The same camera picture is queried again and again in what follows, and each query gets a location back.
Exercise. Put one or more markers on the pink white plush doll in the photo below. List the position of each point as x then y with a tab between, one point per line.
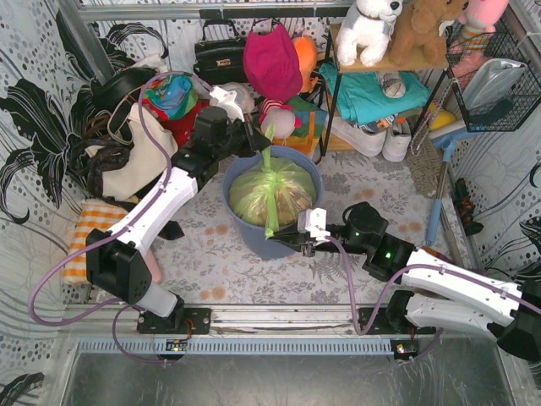
280	116

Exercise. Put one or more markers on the metal mounting rail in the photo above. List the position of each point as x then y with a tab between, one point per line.
245	329

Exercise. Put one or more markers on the pink glasses case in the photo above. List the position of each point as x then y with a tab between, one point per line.
154	267

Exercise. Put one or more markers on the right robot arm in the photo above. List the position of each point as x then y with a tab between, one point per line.
431	293

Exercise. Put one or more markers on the rainbow striped cloth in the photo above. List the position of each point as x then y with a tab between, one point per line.
306	136

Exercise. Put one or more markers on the green trash bag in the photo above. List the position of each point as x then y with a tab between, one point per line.
273	171

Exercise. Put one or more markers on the pink plush toy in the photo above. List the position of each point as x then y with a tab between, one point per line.
478	23

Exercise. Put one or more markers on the colourful printed cloth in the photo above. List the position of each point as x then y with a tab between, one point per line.
171	98

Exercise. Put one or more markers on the black wire basket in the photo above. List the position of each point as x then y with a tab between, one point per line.
512	111

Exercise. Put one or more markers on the grey small plush ball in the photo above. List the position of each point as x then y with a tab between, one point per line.
392	84

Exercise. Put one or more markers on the white plush dog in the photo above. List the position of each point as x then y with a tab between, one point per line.
366	31

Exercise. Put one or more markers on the magenta cloth bag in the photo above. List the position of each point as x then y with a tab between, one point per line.
271	65

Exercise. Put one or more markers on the white fluffy plush lamb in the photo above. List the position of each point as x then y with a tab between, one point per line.
244	98

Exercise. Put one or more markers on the cream canvas tote bag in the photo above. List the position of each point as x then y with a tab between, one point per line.
118	171

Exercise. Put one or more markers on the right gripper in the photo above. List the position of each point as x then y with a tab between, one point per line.
303	242

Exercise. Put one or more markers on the black leather handbag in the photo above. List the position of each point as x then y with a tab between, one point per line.
220	62

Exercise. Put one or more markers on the blue-grey trash bin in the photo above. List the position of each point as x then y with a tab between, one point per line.
254	236

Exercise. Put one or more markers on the white sneaker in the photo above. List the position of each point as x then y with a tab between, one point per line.
397	140

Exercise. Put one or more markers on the crumpled brown paper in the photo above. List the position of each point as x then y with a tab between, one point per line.
290	199

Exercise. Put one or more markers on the teal folded cloth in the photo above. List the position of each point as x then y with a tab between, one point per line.
361	99

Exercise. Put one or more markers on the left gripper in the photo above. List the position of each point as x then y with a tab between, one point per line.
248	134

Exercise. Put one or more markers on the silver foil pouch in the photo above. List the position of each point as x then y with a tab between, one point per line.
492	82

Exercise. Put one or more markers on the red cloth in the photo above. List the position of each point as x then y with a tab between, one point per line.
181	128

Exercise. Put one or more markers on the black hat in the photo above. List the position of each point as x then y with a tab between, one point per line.
108	95

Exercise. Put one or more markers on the orange plush toy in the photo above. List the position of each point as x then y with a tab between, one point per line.
307	59

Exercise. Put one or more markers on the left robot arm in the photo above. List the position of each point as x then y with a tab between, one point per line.
115	260

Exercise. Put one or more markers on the brown teddy bear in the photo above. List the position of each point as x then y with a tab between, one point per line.
422	24

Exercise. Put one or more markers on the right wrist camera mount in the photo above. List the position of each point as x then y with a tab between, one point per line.
313	222

